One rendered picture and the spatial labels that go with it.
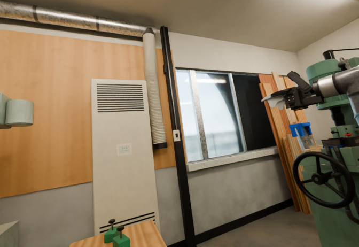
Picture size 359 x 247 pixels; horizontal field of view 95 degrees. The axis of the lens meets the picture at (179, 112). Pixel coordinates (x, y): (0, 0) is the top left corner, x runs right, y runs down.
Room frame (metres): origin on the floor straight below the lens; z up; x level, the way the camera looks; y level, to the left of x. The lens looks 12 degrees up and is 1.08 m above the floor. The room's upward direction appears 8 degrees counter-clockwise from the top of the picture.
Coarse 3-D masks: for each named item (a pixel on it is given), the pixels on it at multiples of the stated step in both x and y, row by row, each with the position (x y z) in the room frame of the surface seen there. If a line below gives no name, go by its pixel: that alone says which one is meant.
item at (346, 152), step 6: (324, 150) 0.98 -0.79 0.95; (342, 150) 0.90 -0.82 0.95; (348, 150) 0.88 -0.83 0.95; (354, 150) 0.88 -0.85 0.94; (342, 156) 0.91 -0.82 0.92; (348, 156) 0.89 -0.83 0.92; (354, 156) 0.87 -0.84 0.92; (324, 162) 1.00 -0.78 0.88; (348, 162) 0.90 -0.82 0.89; (354, 162) 0.87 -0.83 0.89
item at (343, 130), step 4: (332, 128) 1.09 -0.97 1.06; (336, 128) 1.08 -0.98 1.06; (340, 128) 1.06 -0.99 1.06; (344, 128) 1.04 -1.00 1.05; (348, 128) 1.06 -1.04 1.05; (352, 128) 1.07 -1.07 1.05; (340, 132) 1.06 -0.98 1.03; (344, 132) 1.04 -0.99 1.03; (348, 132) 1.05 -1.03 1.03; (352, 132) 1.07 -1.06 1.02; (356, 132) 1.08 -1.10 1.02; (336, 136) 1.09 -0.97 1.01; (340, 136) 1.07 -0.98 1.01; (344, 136) 1.05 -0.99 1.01
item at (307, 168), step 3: (303, 165) 1.21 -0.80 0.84; (306, 165) 1.20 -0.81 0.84; (303, 168) 1.22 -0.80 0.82; (306, 168) 1.20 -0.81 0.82; (309, 168) 1.18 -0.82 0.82; (312, 168) 1.16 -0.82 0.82; (315, 168) 1.15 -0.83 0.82; (321, 168) 1.11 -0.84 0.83; (306, 171) 1.21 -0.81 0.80; (309, 171) 1.18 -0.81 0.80; (312, 171) 1.17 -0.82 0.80; (315, 171) 1.15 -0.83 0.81; (321, 171) 1.12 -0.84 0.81; (324, 171) 1.10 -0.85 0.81; (327, 171) 1.08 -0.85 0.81; (351, 174) 0.98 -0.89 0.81; (354, 174) 0.97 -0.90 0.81; (357, 174) 0.95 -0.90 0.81
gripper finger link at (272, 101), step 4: (268, 96) 0.70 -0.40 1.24; (276, 96) 0.68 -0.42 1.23; (280, 96) 0.68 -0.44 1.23; (264, 100) 0.73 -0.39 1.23; (268, 100) 0.71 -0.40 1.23; (272, 100) 0.70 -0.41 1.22; (276, 100) 0.69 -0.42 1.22; (280, 100) 0.68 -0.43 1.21; (272, 104) 0.70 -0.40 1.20; (276, 104) 0.69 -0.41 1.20
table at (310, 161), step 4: (296, 156) 1.24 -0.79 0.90; (304, 160) 1.20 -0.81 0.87; (308, 160) 1.17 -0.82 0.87; (312, 160) 1.15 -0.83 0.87; (320, 160) 1.11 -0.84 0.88; (300, 164) 1.23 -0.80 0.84; (304, 164) 1.21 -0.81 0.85; (308, 164) 1.18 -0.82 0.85; (312, 164) 1.16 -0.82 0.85; (320, 164) 1.11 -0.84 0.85; (324, 164) 1.01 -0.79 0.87; (324, 168) 1.01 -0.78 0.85; (328, 168) 0.99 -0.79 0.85; (348, 168) 0.90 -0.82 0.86; (352, 168) 0.89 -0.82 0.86; (356, 168) 0.87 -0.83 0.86
